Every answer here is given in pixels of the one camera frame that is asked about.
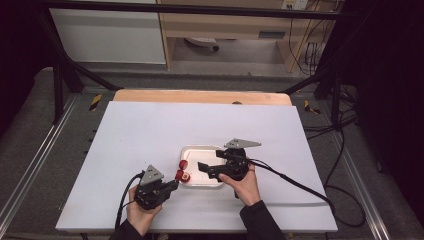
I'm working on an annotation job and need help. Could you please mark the thin bamboo skewer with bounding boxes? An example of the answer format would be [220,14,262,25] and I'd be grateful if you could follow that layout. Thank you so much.
[173,150,193,184]

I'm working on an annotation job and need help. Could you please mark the office chair base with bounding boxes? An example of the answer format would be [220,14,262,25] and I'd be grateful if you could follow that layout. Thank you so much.
[184,37,221,53]

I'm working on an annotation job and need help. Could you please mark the person's right hand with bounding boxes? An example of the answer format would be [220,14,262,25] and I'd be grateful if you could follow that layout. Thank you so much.
[218,163,262,207]

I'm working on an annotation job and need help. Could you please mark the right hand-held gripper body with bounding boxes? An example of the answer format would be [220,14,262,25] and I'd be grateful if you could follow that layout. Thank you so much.
[213,138,262,183]

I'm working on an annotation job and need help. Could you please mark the person's left hand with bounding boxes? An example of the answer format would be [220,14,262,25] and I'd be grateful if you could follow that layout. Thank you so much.
[126,185,163,237]

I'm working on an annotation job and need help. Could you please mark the white cabinet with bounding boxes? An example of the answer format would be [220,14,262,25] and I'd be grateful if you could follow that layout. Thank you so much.
[49,7,167,65]

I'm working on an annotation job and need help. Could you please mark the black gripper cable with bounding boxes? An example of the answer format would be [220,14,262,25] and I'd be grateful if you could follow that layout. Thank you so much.
[114,171,146,231]
[248,128,367,229]

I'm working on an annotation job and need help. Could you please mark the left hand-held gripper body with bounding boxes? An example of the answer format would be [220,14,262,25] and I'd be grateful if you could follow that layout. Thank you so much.
[134,164,171,211]

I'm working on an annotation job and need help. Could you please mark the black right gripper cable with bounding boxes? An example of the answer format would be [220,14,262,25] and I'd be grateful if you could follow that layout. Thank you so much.
[248,128,367,229]

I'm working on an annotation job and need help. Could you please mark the black floor cables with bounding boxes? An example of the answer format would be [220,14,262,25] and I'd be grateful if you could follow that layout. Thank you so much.
[303,84,359,141]

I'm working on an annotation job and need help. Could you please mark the light wooden desk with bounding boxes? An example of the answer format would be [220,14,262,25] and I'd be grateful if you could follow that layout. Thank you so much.
[156,0,344,73]

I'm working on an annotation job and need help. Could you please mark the aluminium floor rail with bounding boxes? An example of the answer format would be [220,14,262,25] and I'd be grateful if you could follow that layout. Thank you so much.
[332,132,392,240]
[0,94,80,222]

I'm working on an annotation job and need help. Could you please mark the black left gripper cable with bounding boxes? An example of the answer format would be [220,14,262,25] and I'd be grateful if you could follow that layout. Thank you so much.
[114,171,146,231]

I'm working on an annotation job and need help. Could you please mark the wooden table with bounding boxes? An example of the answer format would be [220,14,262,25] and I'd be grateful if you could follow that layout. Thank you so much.
[113,89,293,107]

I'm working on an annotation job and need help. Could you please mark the black cables under desk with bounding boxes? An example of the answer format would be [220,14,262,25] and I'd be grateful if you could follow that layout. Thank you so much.
[288,0,341,77]

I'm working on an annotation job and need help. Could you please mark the white wall socket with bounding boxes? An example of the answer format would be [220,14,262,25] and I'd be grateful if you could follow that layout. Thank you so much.
[281,0,309,10]

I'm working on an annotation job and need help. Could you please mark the black metal frame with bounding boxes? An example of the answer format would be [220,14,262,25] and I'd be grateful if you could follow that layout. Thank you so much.
[33,0,363,125]

